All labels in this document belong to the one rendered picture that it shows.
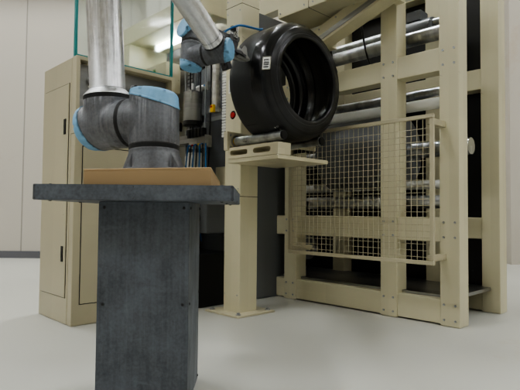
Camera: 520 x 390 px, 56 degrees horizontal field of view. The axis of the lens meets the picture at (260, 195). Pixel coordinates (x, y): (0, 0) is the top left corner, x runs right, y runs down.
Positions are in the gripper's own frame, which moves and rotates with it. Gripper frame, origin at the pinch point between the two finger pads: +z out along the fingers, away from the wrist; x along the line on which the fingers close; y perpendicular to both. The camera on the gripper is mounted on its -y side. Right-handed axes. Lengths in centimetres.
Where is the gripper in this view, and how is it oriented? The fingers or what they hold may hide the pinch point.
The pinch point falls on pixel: (247, 60)
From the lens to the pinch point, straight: 235.5
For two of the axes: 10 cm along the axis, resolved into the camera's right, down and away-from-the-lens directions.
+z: 7.1, 1.5, 6.9
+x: -7.0, 0.2, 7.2
